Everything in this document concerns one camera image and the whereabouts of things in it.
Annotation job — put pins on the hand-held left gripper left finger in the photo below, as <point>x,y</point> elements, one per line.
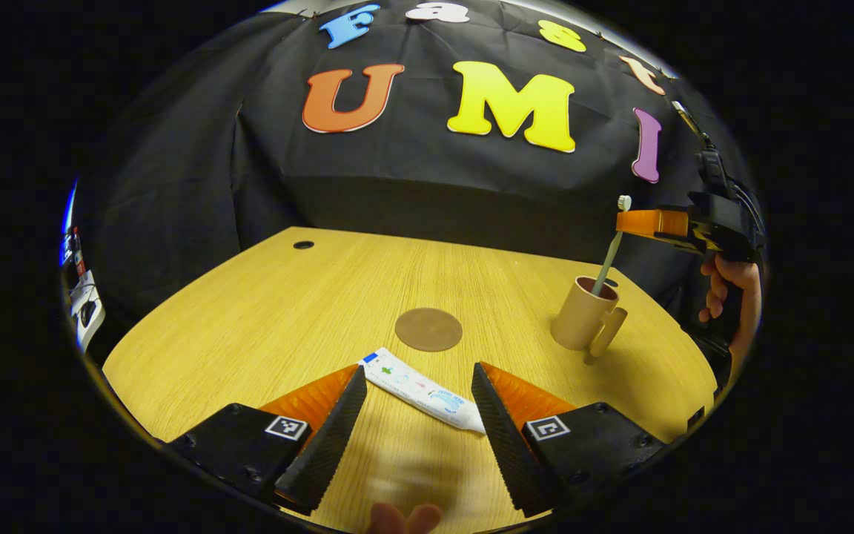
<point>327,445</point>

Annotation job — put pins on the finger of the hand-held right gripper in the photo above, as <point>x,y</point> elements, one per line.
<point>653,224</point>

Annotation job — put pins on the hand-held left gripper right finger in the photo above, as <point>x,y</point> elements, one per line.
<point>512,445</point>

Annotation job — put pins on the pale green toothbrush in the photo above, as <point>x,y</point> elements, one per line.
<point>608,263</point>

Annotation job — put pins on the white toothpaste tube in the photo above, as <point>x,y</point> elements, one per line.
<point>419,389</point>

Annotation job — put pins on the beige cup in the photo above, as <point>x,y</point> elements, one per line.
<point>579,319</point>

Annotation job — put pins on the brown round coaster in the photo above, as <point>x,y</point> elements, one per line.
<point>428,330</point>

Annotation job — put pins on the wooden desktop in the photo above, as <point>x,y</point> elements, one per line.
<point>264,326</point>

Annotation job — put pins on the black backdrop cloth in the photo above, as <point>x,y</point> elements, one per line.
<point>397,178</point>

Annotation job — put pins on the black computer mouse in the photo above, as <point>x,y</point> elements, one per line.
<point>88,313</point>

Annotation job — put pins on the white side table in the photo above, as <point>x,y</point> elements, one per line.
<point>93,297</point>

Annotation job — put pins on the bright white panel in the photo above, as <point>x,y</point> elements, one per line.
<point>69,222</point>

